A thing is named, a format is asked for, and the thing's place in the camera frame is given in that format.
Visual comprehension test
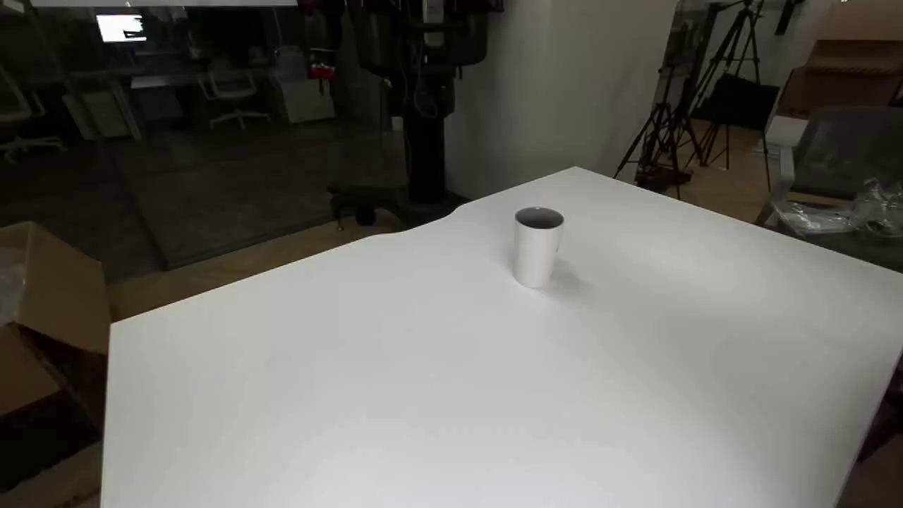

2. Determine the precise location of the white paper cup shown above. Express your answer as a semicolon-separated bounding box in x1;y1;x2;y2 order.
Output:
510;203;567;290

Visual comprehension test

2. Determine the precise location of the black wheeled base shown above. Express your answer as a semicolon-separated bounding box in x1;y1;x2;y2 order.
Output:
325;182;385;229

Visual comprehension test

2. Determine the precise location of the black pillar stand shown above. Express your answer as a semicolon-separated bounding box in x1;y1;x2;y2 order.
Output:
348;0;493;213

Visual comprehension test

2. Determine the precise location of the white office chair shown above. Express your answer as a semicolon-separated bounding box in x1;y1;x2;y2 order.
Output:
197;65;275;133

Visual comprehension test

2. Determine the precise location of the brown cardboard box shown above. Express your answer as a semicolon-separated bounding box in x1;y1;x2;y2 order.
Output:
0;220;117;493

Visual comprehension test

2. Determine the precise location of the clear plastic bag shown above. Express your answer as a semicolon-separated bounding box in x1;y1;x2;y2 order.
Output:
774;179;903;244

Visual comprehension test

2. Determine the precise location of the lit computer monitor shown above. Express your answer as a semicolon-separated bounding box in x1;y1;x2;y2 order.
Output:
93;10;152;48

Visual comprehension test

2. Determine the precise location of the grey armchair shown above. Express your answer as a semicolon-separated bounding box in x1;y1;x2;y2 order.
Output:
761;102;903;235

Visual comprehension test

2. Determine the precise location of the brown wooden cabinet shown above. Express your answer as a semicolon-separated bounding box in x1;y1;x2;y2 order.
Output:
774;36;903;120

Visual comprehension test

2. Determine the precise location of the black camera tripod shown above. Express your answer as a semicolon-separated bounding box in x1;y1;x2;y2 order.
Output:
613;0;785;194

